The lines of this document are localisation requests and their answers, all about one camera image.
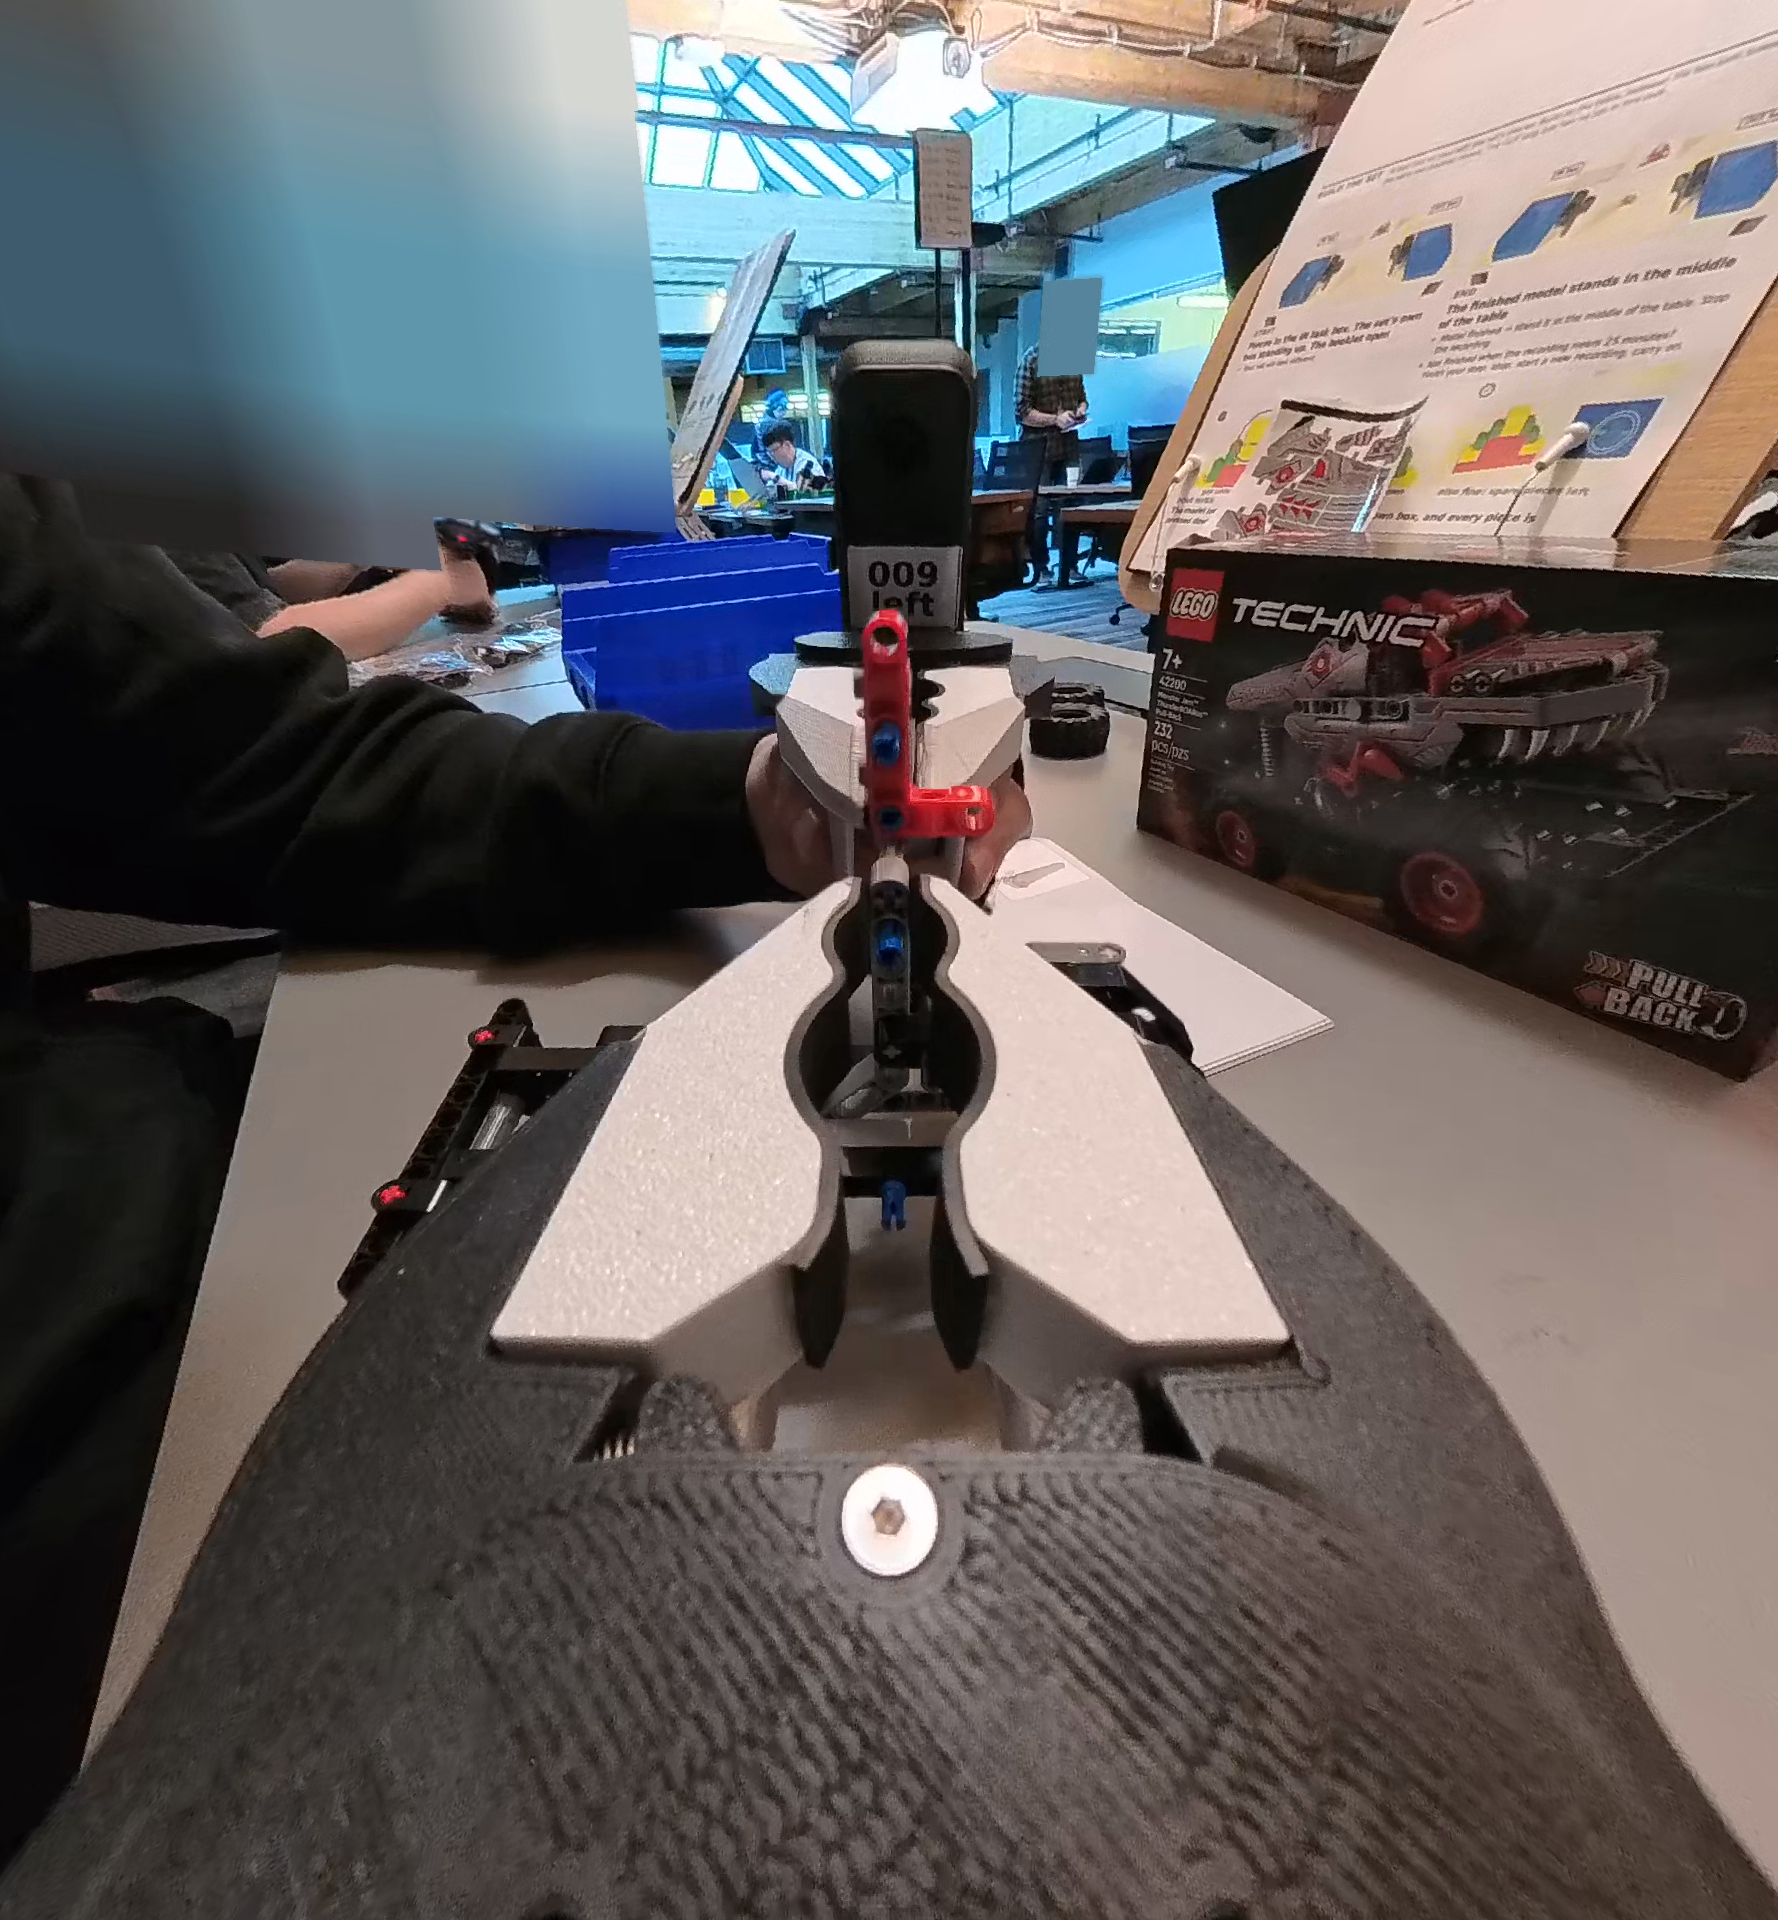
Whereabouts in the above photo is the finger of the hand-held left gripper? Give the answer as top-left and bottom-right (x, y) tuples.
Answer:
(920, 669), (1028, 789)
(772, 664), (870, 836)

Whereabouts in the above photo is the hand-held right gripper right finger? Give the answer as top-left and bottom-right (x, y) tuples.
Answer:
(911, 880), (1291, 1453)

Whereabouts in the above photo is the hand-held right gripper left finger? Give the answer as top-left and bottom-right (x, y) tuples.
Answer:
(487, 880), (869, 1450)

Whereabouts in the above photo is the red toy beam assembly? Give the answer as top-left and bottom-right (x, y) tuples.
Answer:
(857, 614), (1000, 843)

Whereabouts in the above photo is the black toy chassis assembly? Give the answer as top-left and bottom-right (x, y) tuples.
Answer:
(338, 840), (1197, 1304)

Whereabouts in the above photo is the person's left forearm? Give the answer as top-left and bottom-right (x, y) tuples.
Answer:
(266, 638), (774, 951)

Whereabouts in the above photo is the grey desk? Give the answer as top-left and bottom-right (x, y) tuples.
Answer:
(80, 615), (1778, 1920)

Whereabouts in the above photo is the person's left hand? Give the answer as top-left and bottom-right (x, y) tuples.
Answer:
(744, 732), (1037, 907)

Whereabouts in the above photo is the tagged blue plastic bin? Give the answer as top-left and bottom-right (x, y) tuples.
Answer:
(559, 579), (848, 732)

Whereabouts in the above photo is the white instruction booklet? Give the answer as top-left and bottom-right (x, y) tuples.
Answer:
(1001, 832), (1333, 1081)

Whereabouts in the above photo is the sign on pole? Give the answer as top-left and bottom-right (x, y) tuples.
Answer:
(911, 128), (976, 346)

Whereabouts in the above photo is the curled sticker sheet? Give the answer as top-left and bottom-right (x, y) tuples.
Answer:
(1216, 394), (1432, 546)

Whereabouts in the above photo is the black monitor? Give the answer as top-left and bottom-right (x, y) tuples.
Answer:
(1210, 141), (1333, 301)

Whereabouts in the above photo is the black toy set box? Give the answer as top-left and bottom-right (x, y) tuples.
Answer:
(1136, 534), (1778, 1083)

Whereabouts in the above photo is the printed instruction sheet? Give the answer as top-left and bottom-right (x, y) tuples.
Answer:
(1232, 0), (1778, 543)

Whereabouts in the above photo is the person's black clothed torso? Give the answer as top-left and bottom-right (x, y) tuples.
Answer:
(0, 465), (380, 1920)

